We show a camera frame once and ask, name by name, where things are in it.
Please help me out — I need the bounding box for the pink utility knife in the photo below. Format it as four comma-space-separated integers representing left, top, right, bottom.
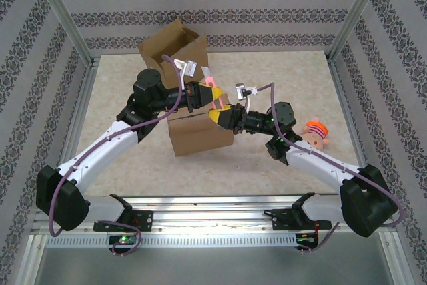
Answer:
201, 66, 227, 113

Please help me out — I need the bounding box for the brown cardboard box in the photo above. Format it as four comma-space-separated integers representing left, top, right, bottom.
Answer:
138, 17, 210, 83
167, 93, 235, 158

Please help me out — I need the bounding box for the plush toy with orange hat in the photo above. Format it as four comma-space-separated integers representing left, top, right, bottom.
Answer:
300, 116, 332, 151

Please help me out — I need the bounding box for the grey metal panel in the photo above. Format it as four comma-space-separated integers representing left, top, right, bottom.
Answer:
33, 246, 393, 285

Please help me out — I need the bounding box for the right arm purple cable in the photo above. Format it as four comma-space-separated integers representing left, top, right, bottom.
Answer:
250, 83, 404, 255

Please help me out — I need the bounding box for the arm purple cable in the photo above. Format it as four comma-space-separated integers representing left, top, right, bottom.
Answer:
250, 83, 404, 255
48, 53, 187, 258

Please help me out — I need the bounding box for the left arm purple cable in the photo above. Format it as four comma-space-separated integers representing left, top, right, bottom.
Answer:
48, 53, 187, 258

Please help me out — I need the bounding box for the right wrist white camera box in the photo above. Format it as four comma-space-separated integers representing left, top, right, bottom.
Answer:
234, 81, 258, 109

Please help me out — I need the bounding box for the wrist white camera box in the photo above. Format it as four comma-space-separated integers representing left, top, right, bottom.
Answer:
234, 81, 258, 109
172, 59, 199, 79

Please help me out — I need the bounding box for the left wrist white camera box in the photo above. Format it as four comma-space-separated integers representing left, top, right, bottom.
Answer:
172, 59, 199, 79

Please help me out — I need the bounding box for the aluminium side rail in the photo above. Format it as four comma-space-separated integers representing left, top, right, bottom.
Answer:
328, 57, 380, 206
46, 57, 101, 209

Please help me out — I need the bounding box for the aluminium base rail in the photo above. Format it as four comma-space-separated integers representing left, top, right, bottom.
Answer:
31, 194, 396, 236

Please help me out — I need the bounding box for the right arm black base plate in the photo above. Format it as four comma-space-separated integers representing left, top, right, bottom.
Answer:
272, 208, 333, 232

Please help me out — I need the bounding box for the aluminium frame post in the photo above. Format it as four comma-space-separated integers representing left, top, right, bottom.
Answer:
28, 0, 94, 65
326, 0, 391, 64

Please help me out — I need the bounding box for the white slotted cable duct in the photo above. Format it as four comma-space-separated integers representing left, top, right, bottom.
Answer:
45, 234, 300, 248

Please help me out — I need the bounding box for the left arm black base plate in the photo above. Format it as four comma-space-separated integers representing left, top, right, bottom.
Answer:
93, 210, 154, 232

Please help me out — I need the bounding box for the aluminium lower frame bar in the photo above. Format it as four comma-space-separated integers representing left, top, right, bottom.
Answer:
378, 231, 416, 285
16, 234, 47, 285

